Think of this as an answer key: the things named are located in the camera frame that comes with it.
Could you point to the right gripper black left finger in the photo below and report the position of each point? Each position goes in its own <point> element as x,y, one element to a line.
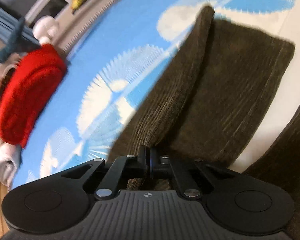
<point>104,180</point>

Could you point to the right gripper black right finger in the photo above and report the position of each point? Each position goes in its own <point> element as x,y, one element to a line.
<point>188,177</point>

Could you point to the dark brown corduroy pants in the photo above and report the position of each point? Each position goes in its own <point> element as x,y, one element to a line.
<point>212,97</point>

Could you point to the grey folded quilt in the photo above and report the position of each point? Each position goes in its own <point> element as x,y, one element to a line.
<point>9,154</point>

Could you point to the blue white patterned bedsheet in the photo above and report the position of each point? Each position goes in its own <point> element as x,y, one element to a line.
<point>116,63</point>

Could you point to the red knitted garment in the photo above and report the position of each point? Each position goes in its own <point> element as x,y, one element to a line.
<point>30,88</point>

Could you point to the dark teal plush toy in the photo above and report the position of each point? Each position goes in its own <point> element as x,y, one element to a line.
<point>17,43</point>

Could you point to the white plush toy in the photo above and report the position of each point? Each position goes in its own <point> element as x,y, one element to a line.
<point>45,29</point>

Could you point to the blue curtain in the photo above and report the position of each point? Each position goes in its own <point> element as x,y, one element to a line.
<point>7,24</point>

